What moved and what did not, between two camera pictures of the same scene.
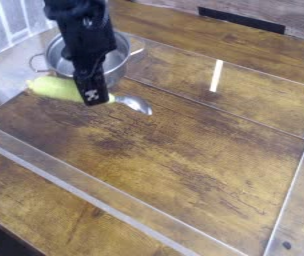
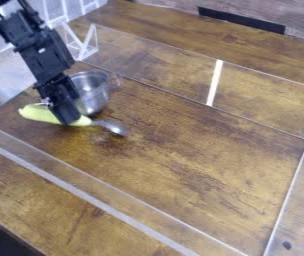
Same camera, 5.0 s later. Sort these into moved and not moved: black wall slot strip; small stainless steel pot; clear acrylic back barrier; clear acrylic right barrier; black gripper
Moved: small stainless steel pot; black gripper
Not moved: clear acrylic right barrier; clear acrylic back barrier; black wall slot strip
